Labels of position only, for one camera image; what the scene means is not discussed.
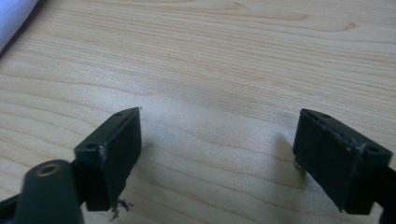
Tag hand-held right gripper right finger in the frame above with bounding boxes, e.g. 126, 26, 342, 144
292, 107, 393, 216

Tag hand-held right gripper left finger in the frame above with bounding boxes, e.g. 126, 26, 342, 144
73, 106, 143, 212

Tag white cloth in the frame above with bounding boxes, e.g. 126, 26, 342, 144
0, 0, 40, 52

